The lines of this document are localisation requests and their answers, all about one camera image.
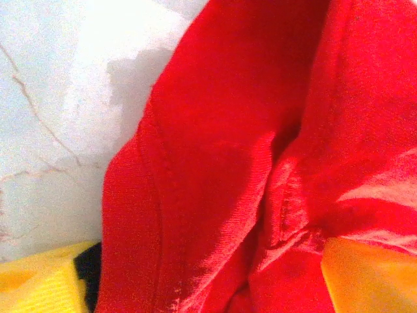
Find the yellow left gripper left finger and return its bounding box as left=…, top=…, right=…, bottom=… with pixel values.
left=0, top=240, right=102, bottom=313

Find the red t-shirt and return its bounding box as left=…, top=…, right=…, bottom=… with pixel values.
left=94, top=0, right=417, bottom=313

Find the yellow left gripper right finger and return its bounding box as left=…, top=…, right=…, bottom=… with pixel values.
left=321, top=237, right=417, bottom=313

